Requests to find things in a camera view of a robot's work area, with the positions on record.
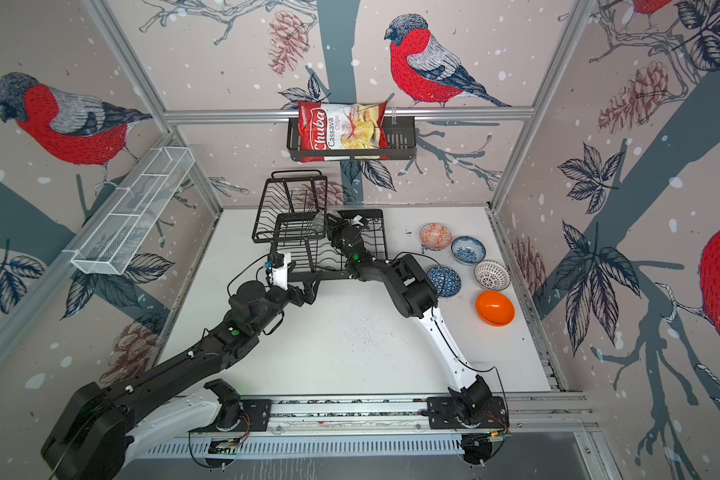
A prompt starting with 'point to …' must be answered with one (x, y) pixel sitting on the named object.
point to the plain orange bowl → (495, 308)
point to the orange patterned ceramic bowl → (435, 236)
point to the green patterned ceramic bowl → (318, 223)
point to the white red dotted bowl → (492, 275)
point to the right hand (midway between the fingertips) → (318, 221)
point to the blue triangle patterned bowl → (445, 280)
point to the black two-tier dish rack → (293, 216)
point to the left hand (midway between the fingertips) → (306, 268)
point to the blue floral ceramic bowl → (468, 250)
